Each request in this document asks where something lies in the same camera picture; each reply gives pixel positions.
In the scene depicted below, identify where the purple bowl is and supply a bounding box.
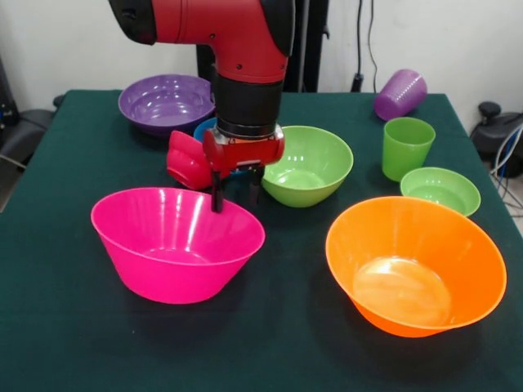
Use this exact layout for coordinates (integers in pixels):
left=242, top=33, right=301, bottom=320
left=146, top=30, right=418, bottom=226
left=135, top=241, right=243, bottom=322
left=118, top=73, right=217, bottom=138

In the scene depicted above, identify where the black robot column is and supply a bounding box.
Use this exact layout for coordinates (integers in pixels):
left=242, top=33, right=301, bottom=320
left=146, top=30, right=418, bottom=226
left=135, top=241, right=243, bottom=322
left=194, top=0, right=331, bottom=93

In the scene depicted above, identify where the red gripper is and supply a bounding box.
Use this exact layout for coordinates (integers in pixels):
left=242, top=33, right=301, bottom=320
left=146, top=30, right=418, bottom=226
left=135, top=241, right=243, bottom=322
left=203, top=129, right=286, bottom=214

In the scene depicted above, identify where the purple cup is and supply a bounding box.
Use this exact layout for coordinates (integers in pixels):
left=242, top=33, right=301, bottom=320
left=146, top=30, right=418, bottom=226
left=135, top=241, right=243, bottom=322
left=373, top=68, right=429, bottom=123

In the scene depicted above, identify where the small green bowl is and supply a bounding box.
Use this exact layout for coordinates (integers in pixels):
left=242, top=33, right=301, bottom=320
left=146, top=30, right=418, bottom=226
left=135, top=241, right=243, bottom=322
left=400, top=166, right=482, bottom=217

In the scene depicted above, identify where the black wall cable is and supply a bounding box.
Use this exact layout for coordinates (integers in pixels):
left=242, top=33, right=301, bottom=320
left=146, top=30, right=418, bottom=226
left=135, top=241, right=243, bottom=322
left=367, top=0, right=379, bottom=93
left=355, top=0, right=364, bottom=77

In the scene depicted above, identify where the green cup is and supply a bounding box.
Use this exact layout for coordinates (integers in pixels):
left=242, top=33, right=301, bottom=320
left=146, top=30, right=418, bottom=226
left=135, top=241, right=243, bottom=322
left=381, top=117, right=436, bottom=184

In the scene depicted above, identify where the small blue bowl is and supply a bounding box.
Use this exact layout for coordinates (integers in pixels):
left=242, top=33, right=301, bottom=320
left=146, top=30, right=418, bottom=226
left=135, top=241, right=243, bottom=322
left=193, top=118, right=251, bottom=177

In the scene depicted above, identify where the small red bowl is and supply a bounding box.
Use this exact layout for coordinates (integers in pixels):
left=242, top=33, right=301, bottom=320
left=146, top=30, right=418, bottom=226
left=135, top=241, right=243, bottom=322
left=165, top=130, right=214, bottom=191

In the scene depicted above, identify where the large orange bowl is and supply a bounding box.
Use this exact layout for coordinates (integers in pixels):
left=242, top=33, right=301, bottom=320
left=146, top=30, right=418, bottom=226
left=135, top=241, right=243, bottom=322
left=324, top=195, right=508, bottom=339

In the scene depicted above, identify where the large pink bowl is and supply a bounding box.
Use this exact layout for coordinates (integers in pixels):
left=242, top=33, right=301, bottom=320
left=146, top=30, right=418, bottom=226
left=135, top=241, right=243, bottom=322
left=90, top=186, right=266, bottom=305

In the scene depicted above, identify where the medium green bowl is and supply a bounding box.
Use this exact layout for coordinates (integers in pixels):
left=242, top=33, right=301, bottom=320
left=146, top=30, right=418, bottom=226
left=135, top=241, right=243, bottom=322
left=261, top=125, right=355, bottom=209

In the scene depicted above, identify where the dark green tablecloth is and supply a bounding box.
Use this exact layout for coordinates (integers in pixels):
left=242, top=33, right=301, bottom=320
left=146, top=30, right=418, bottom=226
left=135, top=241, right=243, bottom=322
left=0, top=88, right=523, bottom=392

